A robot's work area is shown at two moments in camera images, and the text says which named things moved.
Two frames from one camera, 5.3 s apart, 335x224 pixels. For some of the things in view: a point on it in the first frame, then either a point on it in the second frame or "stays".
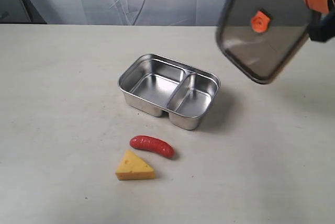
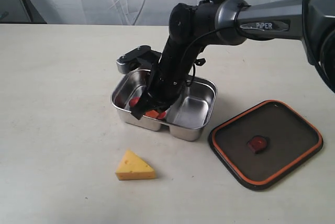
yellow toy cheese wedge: x=132 y=167 stays
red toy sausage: x=152 y=144 -> x=162 y=115
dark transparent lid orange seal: x=264 y=24 -> x=261 y=144
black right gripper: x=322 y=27 -> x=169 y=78
